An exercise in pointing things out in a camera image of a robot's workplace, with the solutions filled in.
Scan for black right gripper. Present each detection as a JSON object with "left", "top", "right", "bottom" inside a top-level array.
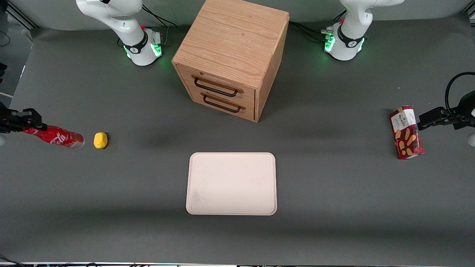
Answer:
[{"left": 0, "top": 102, "right": 48, "bottom": 134}]

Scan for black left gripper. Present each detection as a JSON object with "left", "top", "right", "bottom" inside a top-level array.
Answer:
[{"left": 417, "top": 90, "right": 475, "bottom": 131}]

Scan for red coke bottle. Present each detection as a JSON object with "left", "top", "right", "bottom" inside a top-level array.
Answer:
[{"left": 22, "top": 125, "right": 85, "bottom": 149}]

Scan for beige plastic tray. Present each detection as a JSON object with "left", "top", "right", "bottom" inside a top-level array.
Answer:
[{"left": 186, "top": 152, "right": 278, "bottom": 216}]

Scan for red cookie box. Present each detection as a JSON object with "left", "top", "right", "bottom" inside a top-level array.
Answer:
[{"left": 389, "top": 106, "right": 425, "bottom": 160}]

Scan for wooden drawer cabinet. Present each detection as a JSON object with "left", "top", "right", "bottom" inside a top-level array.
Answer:
[{"left": 171, "top": 0, "right": 290, "bottom": 123}]

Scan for black left gripper cable loop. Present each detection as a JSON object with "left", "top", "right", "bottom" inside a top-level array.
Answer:
[{"left": 445, "top": 72, "right": 475, "bottom": 112}]

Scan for thin black floor cable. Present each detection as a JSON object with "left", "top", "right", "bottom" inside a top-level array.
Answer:
[{"left": 0, "top": 254, "right": 23, "bottom": 266}]

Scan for black left arm base cables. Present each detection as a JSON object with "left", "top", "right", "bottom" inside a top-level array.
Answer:
[{"left": 289, "top": 10, "right": 347, "bottom": 43}]

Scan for black arm base cables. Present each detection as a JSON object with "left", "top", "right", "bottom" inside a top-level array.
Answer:
[
  {"left": 289, "top": 10, "right": 347, "bottom": 43},
  {"left": 140, "top": 6, "right": 178, "bottom": 47}
]

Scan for black right arm base cables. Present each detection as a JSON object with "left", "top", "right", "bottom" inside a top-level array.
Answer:
[{"left": 140, "top": 6, "right": 178, "bottom": 47}]

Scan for black metal drawer handle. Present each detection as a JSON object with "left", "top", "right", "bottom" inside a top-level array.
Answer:
[
  {"left": 201, "top": 93, "right": 246, "bottom": 113},
  {"left": 191, "top": 75, "right": 244, "bottom": 98}
]

